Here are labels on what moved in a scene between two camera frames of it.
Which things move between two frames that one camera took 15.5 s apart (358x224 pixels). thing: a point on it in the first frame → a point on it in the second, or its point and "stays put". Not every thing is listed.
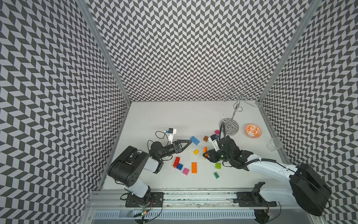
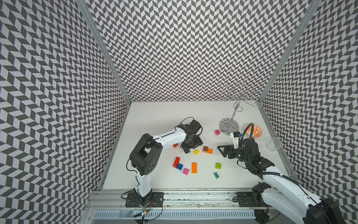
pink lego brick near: [185, 171] stays put
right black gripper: [212, 156] → [225, 150]
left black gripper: [179, 146] → [198, 142]
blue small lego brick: [179, 166] stays put
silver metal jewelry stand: [230, 125] stays put
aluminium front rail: [171, 200] stays put
